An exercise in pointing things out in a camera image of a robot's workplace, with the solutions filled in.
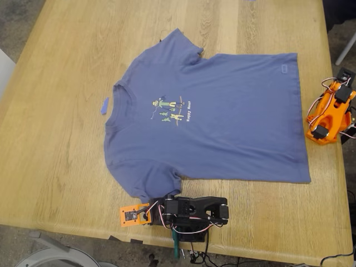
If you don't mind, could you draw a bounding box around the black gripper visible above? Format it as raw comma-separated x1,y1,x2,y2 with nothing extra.
147,196,168,227

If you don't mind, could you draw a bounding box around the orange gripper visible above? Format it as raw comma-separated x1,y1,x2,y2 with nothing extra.
322,79,356,106

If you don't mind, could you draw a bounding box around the blue printed T-shirt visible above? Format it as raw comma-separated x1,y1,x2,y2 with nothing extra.
103,27,312,204

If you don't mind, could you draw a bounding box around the green table clamp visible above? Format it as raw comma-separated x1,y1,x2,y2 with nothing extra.
171,226,181,259

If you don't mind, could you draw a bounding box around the white furniture leg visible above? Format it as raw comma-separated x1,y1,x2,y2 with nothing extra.
335,34,356,67

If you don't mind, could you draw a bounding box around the black table clamp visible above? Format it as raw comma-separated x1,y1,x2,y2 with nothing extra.
340,126,356,145

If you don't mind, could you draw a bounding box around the dark bulky object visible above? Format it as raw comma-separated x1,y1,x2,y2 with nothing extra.
322,0,356,33

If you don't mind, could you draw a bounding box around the grey office chair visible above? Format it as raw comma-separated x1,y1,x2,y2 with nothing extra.
15,230,117,267

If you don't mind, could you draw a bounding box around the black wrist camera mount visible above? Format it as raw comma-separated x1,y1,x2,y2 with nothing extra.
335,67,354,84

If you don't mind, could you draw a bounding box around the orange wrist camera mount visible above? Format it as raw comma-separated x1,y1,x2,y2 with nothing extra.
119,202,153,228

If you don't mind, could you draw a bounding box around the black camera cable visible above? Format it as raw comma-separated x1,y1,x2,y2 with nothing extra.
190,232,243,267

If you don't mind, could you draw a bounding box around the black loose cable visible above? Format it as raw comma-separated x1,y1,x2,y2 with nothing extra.
319,244,356,267

